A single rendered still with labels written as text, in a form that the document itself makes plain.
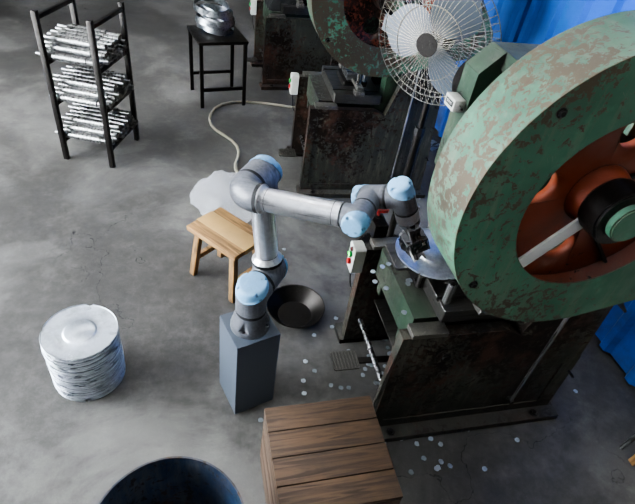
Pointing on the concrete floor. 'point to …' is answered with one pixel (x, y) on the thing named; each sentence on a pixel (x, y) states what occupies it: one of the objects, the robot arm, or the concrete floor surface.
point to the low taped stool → (217, 234)
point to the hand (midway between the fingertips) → (416, 255)
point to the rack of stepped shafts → (88, 78)
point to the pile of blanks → (89, 373)
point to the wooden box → (326, 455)
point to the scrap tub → (174, 484)
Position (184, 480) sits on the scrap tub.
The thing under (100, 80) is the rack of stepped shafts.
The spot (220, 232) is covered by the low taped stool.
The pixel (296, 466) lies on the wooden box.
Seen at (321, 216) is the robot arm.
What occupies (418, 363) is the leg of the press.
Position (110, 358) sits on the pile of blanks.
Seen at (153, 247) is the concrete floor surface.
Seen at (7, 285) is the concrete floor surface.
